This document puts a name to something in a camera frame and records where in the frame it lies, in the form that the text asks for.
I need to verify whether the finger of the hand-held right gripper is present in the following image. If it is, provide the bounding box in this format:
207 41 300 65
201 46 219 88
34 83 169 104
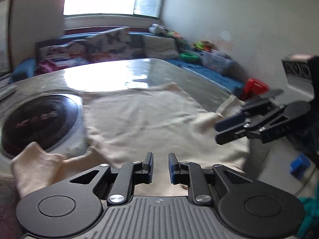
215 110 289 145
214 89 287 133

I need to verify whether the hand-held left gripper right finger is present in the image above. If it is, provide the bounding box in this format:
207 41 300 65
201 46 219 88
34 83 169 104
168 152 252 207

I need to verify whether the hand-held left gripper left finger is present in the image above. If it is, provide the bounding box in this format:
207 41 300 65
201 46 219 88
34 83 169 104
68 152 154 207

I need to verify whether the cream shirt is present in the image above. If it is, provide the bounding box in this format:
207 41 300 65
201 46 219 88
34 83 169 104
11 82 251 200

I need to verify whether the red plastic stool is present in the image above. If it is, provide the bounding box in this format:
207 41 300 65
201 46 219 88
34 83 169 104
240 78 270 100

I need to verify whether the blue sofa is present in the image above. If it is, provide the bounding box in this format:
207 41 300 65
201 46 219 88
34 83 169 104
11 26 247 95

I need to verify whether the clear plastic storage box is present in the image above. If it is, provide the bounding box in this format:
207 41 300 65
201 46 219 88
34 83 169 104
200 50 233 75

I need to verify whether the small blue plastic block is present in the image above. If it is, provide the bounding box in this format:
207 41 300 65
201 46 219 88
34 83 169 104
289 153 311 179

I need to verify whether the green plastic bowl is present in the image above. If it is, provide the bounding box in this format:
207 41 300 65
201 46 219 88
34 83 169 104
179 52 200 63

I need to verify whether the green yellow plush toy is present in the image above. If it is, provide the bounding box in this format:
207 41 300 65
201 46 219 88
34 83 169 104
194 40 213 52

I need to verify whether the grey cushion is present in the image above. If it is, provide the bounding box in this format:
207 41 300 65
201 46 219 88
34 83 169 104
142 35 180 59

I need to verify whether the teal cloth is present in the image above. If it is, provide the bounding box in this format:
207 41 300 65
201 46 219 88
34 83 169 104
296 196 319 237

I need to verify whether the panda plush toy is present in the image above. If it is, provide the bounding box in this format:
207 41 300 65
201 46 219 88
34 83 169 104
149 23 166 35

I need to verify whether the round black induction hob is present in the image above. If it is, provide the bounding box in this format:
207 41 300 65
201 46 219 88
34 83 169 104
0 92 86 159

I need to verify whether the pink cloth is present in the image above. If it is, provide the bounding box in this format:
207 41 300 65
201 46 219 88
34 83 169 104
37 59 60 74

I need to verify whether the blue bolster pillow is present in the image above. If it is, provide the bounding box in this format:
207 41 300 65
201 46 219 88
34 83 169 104
11 58 37 83

